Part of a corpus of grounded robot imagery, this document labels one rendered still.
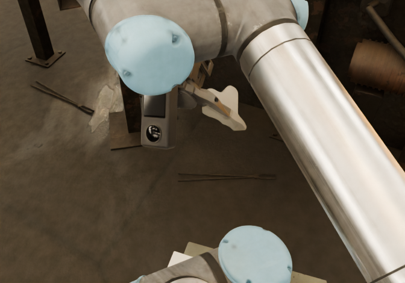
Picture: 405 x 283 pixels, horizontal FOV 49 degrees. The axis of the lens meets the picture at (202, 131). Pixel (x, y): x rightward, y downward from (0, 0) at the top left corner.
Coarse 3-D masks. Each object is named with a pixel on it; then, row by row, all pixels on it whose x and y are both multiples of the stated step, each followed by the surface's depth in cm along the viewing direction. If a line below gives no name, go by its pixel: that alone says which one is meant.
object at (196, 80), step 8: (200, 64) 64; (208, 64) 67; (192, 72) 62; (200, 72) 67; (208, 72) 66; (192, 80) 62; (200, 80) 66; (184, 88) 61; (192, 88) 62; (200, 88) 67; (184, 96) 62; (192, 96) 62; (184, 104) 65; (192, 104) 64
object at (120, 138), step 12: (60, 0) 123; (72, 0) 124; (120, 84) 152; (132, 96) 157; (132, 108) 160; (120, 120) 174; (132, 120) 165; (120, 132) 169; (132, 132) 169; (120, 144) 165; (132, 144) 165
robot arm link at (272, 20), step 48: (240, 0) 45; (288, 0) 46; (240, 48) 45; (288, 48) 42; (288, 96) 40; (336, 96) 39; (288, 144) 41; (336, 144) 37; (384, 144) 39; (336, 192) 37; (384, 192) 35; (384, 240) 34
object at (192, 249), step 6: (192, 246) 102; (198, 246) 102; (204, 246) 102; (186, 252) 101; (192, 252) 101; (198, 252) 101; (204, 252) 101; (294, 276) 97; (300, 276) 97; (306, 276) 97; (294, 282) 96; (300, 282) 96; (306, 282) 96; (312, 282) 96; (318, 282) 96; (324, 282) 96
